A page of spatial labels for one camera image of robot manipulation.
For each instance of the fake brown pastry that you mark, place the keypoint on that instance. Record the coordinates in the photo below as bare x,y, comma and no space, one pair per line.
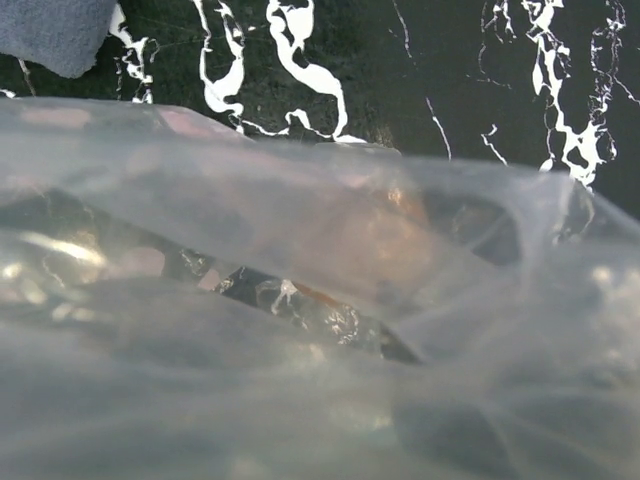
362,247

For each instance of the clear zip top bag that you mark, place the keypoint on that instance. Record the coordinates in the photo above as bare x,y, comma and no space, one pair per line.
151,329

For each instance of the dark blue cloth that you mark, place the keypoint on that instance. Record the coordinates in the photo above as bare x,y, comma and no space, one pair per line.
64,36

